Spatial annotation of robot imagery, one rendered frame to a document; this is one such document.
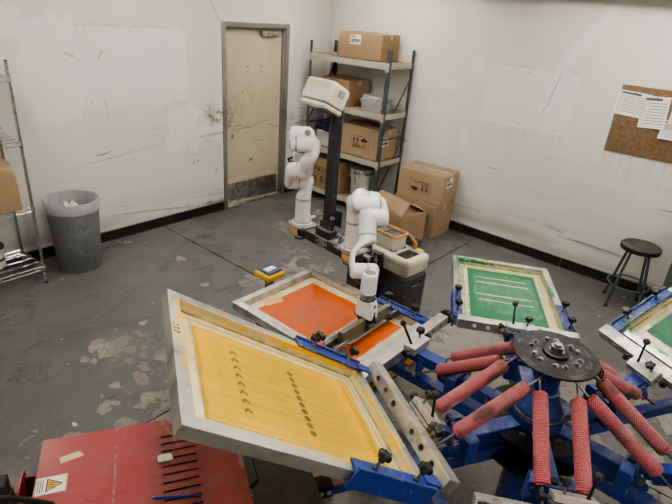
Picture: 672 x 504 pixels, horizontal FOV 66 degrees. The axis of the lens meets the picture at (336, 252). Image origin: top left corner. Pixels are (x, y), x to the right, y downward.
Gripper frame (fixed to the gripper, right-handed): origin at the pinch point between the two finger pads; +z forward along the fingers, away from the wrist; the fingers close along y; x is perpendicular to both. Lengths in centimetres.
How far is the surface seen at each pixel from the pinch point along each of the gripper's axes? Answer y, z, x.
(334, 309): 25.2, 6.0, -8.2
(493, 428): -75, 0, 19
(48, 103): 368, -41, -18
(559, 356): -86, -30, 3
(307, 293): 45.8, 6.0, -9.7
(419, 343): -30.5, -6.1, 0.8
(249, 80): 374, -49, -250
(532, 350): -77, -30, 6
